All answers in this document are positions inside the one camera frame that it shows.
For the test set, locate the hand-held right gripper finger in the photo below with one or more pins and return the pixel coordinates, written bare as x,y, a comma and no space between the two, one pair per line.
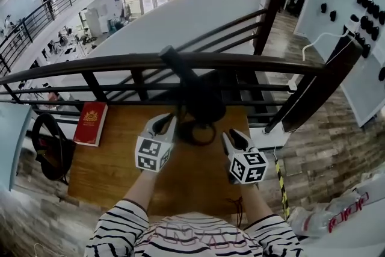
228,146
245,143

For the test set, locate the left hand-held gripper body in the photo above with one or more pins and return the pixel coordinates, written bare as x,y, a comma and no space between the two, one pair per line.
152,155

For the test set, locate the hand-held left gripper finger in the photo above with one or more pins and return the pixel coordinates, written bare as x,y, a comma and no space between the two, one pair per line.
173,128
156,125

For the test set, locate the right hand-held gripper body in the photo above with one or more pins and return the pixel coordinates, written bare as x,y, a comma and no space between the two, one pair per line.
248,167

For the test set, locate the black desk lamp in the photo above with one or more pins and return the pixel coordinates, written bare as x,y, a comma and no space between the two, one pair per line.
198,96

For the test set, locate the person's right forearm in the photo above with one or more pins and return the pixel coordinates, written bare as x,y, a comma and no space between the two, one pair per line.
255,201

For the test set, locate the person's left forearm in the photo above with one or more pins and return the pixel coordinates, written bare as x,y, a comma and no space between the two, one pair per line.
141,186

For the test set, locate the wooden desk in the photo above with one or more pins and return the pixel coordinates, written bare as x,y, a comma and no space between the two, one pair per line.
114,171

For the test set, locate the white flat base board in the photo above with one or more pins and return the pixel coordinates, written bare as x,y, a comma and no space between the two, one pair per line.
269,138

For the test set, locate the yellow black hazard tape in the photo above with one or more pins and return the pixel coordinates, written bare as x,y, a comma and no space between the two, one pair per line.
281,183

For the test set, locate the red hardcover book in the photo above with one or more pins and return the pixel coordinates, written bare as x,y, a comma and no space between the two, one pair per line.
90,125

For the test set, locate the white railing clip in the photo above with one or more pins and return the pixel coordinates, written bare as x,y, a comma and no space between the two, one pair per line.
291,87

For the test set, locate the dark wooden balcony railing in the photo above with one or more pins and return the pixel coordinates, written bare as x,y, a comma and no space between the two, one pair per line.
120,57

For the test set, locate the clear plastic bag red print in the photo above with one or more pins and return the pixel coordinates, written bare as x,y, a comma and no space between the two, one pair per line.
316,216

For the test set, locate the person's striped shirt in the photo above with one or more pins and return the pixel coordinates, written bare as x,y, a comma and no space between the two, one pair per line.
192,237

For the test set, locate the black round-back chair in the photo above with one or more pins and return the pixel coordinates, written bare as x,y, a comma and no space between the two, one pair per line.
61,144

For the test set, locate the brown bag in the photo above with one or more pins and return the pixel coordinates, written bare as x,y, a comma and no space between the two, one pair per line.
41,150

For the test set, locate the long white cluttered work table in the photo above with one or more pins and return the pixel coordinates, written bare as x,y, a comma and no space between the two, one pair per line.
69,42

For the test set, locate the white cabinet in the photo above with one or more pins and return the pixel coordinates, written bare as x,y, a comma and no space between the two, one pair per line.
92,22

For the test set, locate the dark wooden stair railing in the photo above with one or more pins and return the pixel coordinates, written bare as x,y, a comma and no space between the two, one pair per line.
275,9

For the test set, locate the light blue table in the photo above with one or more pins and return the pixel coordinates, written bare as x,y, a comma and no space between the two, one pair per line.
13,144

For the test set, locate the group of black hung devices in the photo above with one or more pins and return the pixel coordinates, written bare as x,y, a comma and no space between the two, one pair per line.
368,24

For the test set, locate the white wall board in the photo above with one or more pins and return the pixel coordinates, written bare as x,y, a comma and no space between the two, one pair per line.
365,93

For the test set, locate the small white camera device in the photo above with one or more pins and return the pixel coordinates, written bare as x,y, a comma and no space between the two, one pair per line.
352,26

